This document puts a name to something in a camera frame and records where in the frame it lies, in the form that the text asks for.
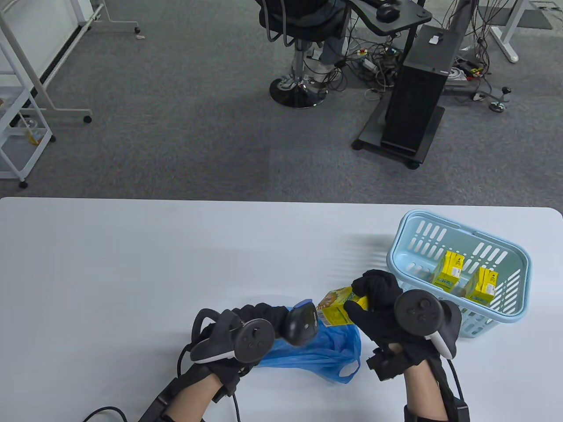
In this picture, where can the person's left hand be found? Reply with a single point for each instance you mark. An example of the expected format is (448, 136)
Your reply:
(268, 314)

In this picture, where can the person's right hand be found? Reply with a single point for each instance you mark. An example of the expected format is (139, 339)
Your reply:
(380, 285)

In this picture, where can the black and blue barcode scanner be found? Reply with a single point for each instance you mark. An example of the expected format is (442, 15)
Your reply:
(301, 325)

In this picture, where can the yellow chrysanthemum tea package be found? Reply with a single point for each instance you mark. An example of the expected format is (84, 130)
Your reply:
(449, 270)
(483, 285)
(338, 307)

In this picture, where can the blue plastic bag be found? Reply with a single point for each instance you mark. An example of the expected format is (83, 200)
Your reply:
(321, 351)

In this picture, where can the person's right forearm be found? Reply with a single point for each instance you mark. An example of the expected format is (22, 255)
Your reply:
(422, 391)

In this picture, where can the person's left forearm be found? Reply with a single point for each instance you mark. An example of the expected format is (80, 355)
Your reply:
(193, 400)

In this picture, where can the black and white hand controller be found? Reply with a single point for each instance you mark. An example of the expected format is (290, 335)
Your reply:
(418, 312)
(253, 340)

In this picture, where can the light blue plastic basket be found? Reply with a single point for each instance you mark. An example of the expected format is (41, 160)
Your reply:
(492, 316)

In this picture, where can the black wheeled tower cart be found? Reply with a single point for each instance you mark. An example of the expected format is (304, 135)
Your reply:
(374, 127)

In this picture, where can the black computer tower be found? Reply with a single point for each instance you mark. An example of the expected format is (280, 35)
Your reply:
(418, 88)

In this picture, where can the black office chair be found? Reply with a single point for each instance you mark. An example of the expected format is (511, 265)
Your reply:
(299, 94)

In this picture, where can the small white box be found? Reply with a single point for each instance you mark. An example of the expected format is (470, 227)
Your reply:
(434, 39)

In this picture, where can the black standing desk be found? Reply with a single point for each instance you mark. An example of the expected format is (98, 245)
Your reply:
(409, 20)

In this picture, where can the white desk leg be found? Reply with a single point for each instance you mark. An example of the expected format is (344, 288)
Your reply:
(506, 44)

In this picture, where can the black computer mouse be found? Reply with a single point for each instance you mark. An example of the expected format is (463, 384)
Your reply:
(387, 12)

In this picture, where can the white wheeled shelf cart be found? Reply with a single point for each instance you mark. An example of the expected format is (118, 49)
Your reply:
(9, 158)

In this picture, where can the black floor mat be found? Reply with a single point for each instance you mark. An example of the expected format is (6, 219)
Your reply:
(532, 20)

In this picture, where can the white whiteboard on stand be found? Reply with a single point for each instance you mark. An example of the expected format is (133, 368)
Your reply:
(35, 26)

